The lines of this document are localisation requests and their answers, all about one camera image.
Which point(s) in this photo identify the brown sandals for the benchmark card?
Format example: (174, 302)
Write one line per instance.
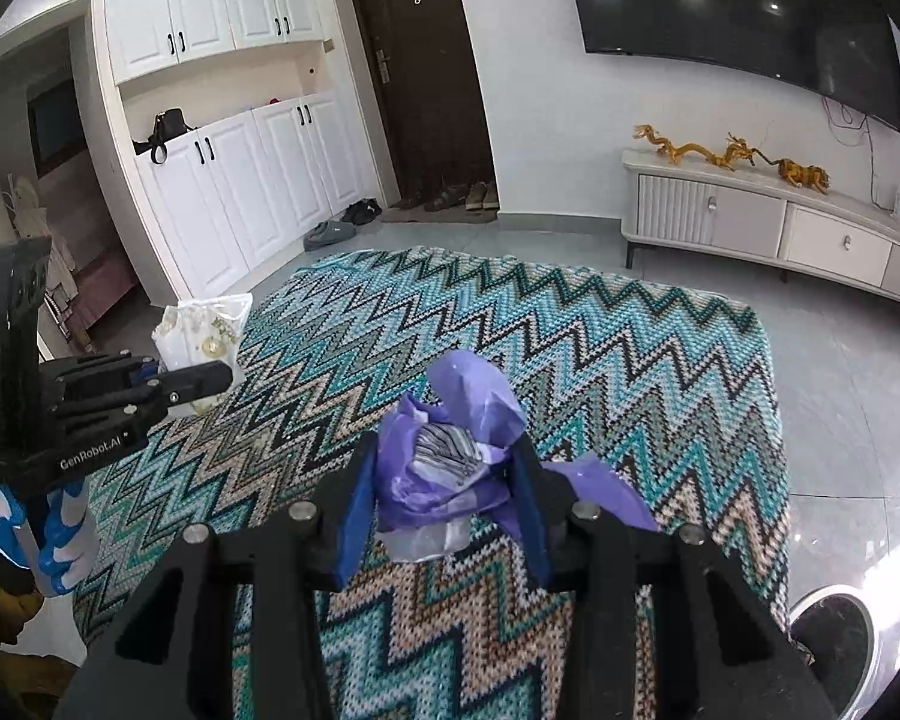
(448, 196)

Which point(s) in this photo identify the left hand blue white glove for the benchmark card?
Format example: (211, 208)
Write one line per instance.
(57, 544)

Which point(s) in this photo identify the yellow sleeve forearm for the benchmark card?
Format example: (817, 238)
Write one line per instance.
(31, 686)

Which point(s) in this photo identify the white gold printed bag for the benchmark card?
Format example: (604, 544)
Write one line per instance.
(200, 331)

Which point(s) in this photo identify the grey door mat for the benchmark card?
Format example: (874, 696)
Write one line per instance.
(455, 215)

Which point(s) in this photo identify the white shoe cabinet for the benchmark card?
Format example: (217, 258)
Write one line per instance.
(192, 54)

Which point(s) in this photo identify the wall mounted black television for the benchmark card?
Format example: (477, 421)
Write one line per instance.
(842, 49)

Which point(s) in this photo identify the black handbag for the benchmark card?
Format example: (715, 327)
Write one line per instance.
(168, 125)

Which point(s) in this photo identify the zigzag knitted table cloth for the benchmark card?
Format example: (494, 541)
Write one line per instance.
(672, 387)

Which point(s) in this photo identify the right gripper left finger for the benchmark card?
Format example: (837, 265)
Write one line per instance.
(168, 652)

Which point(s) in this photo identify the clothes rack with garments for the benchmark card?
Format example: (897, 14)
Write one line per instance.
(31, 220)

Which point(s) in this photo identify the black shoes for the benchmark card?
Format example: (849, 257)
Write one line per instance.
(362, 212)

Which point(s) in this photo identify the purple plastic wrapper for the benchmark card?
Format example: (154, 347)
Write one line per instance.
(441, 464)

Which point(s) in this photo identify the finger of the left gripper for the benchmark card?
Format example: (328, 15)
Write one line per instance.
(149, 368)
(188, 385)

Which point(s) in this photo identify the dark brown entrance door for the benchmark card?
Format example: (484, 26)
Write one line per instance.
(425, 79)

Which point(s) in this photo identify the golden tiger figurine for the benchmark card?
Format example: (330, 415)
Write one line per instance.
(796, 174)

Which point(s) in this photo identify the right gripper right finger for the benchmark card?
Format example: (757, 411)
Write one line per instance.
(718, 652)

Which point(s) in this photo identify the round trash bin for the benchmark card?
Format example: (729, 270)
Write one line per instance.
(834, 629)

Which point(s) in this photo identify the grey slipper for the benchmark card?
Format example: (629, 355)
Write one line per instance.
(329, 233)

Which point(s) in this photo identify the tan shoes pair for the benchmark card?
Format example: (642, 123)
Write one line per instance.
(482, 197)

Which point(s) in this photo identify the white tv cabinet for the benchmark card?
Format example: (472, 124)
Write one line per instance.
(753, 217)

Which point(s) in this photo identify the golden dragon figurine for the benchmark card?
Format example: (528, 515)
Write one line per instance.
(736, 151)

